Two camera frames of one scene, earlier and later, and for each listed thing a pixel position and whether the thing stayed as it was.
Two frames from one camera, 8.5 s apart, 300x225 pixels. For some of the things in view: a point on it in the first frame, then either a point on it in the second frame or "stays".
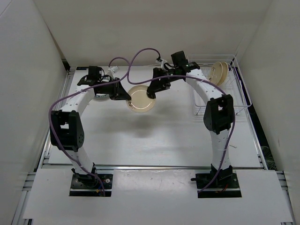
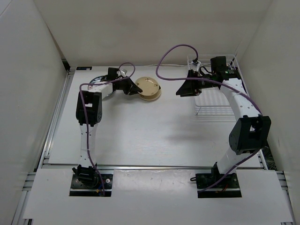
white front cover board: [157, 194] stays
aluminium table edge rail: [150, 166] stays
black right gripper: [157, 86] to [190, 87]
